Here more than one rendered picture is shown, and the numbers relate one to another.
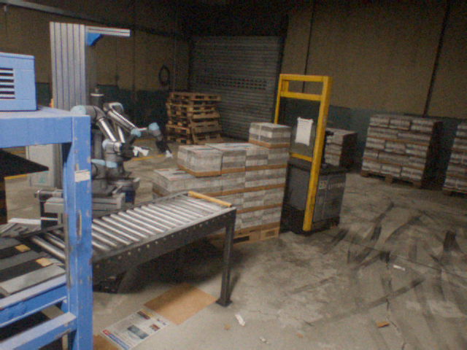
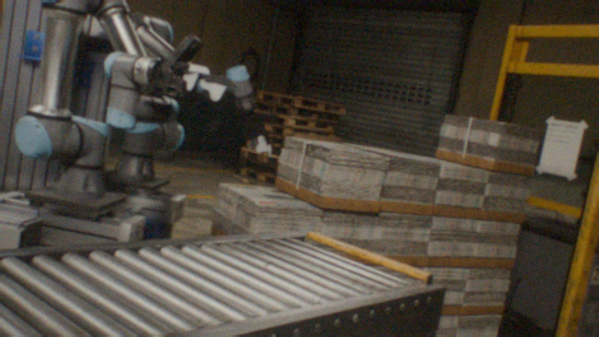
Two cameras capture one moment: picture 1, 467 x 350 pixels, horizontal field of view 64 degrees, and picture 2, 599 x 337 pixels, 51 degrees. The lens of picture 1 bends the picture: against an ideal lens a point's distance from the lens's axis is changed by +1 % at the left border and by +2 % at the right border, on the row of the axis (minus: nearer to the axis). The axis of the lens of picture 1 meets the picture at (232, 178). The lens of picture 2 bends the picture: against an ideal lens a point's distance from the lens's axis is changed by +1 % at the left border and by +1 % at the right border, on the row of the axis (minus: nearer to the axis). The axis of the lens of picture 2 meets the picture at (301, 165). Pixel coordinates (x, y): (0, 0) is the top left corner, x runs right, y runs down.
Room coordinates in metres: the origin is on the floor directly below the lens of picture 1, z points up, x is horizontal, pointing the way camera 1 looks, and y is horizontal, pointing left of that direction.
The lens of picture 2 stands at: (1.00, 0.25, 1.21)
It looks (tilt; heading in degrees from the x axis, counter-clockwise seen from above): 6 degrees down; 5
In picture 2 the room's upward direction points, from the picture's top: 10 degrees clockwise
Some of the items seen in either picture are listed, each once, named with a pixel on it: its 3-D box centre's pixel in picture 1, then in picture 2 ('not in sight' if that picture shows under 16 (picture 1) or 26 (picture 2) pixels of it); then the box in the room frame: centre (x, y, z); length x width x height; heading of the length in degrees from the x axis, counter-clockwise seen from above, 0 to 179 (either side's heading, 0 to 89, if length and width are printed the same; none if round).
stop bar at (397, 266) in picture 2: (209, 198); (365, 255); (2.80, 0.17, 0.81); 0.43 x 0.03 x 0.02; 55
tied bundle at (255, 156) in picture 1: (246, 156); (433, 184); (3.96, -0.13, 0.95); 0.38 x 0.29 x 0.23; 36
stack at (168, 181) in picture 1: (210, 207); (339, 293); (3.70, 0.21, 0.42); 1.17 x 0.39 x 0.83; 127
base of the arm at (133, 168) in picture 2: (116, 168); (136, 164); (3.29, 1.07, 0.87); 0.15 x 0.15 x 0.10
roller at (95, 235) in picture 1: (98, 238); (28, 311); (1.99, 0.75, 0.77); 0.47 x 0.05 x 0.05; 55
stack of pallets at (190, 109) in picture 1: (193, 117); (292, 139); (10.43, 1.26, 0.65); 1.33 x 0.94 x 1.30; 149
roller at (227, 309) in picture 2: (142, 223); (180, 289); (2.26, 0.56, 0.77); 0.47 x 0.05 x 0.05; 55
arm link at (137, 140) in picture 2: not in sight; (142, 134); (3.30, 1.06, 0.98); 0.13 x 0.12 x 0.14; 160
